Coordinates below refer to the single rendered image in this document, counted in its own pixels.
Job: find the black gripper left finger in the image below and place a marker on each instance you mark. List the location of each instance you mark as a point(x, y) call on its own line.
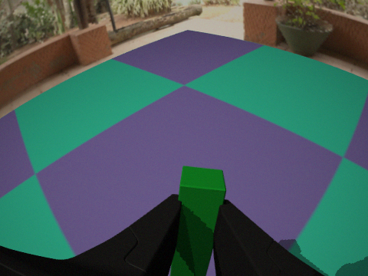
point(146, 248)

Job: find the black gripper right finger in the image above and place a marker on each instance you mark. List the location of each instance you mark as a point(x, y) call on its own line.
point(241, 248)

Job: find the dark green rectangular post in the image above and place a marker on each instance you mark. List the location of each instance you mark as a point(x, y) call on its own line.
point(201, 192)

